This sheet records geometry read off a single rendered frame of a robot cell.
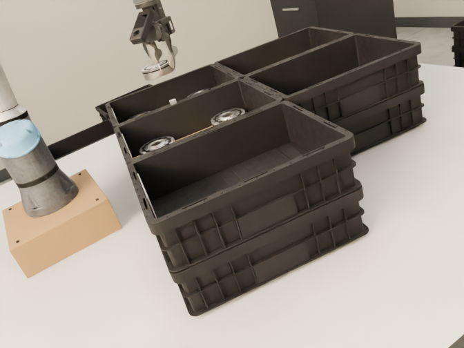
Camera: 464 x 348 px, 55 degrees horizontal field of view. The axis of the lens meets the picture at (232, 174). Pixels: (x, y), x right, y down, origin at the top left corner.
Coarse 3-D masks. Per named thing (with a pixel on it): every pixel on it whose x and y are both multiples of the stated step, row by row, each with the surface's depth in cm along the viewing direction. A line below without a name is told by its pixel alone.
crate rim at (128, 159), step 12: (228, 84) 130; (252, 84) 123; (276, 96) 109; (168, 108) 126; (132, 120) 125; (228, 120) 104; (120, 132) 119; (120, 144) 110; (168, 144) 101; (144, 156) 99
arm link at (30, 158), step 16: (0, 128) 116; (16, 128) 114; (32, 128) 114; (0, 144) 111; (16, 144) 111; (32, 144) 113; (16, 160) 112; (32, 160) 114; (48, 160) 118; (16, 176) 115; (32, 176) 115
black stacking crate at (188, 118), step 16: (208, 96) 129; (224, 96) 130; (240, 96) 132; (256, 96) 120; (176, 112) 127; (192, 112) 129; (208, 112) 131; (128, 128) 125; (144, 128) 126; (160, 128) 128; (176, 128) 129; (192, 128) 131; (128, 144) 126
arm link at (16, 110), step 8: (0, 64) 120; (0, 72) 119; (0, 80) 119; (0, 88) 119; (8, 88) 121; (0, 96) 119; (8, 96) 121; (0, 104) 120; (8, 104) 121; (16, 104) 124; (0, 112) 120; (8, 112) 121; (16, 112) 122; (24, 112) 124; (0, 120) 120; (8, 120) 121
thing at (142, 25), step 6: (144, 12) 134; (150, 12) 134; (138, 18) 134; (144, 18) 133; (150, 18) 134; (138, 24) 133; (144, 24) 131; (150, 24) 134; (132, 30) 133; (138, 30) 131; (144, 30) 131; (132, 36) 131; (138, 36) 130; (144, 36) 131; (132, 42) 132; (138, 42) 131; (144, 42) 131
